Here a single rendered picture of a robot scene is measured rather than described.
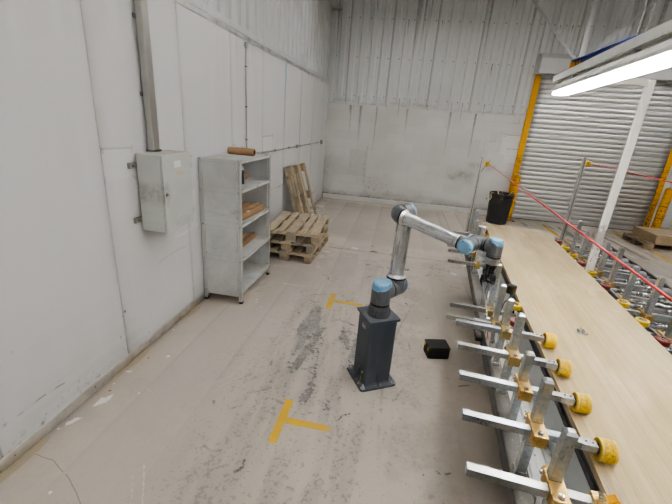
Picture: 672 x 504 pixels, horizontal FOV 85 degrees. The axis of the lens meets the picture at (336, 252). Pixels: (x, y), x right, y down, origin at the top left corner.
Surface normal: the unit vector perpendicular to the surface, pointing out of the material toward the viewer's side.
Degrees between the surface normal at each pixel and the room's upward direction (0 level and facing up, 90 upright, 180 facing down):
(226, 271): 90
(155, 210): 90
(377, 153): 90
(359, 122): 90
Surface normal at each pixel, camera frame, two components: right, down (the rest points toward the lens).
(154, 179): -0.17, 0.32
